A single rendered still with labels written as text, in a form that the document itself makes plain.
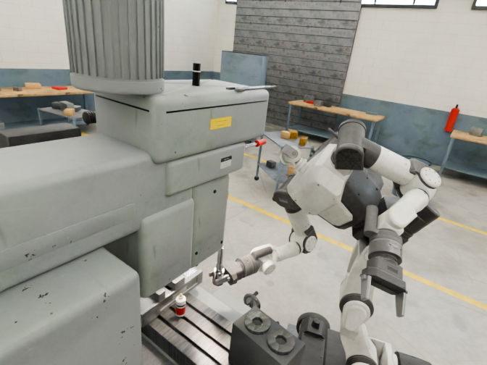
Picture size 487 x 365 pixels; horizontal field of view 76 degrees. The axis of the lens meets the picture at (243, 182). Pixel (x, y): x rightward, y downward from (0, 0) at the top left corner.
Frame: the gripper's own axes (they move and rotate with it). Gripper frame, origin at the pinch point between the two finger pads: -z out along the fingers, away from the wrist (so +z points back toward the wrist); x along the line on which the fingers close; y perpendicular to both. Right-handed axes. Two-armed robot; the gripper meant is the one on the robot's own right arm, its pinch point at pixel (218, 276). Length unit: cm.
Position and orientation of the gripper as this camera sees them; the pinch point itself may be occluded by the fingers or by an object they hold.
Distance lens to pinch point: 135.7
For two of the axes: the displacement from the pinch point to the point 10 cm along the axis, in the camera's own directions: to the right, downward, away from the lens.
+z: 8.2, -1.6, 5.5
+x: 5.7, 3.8, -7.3
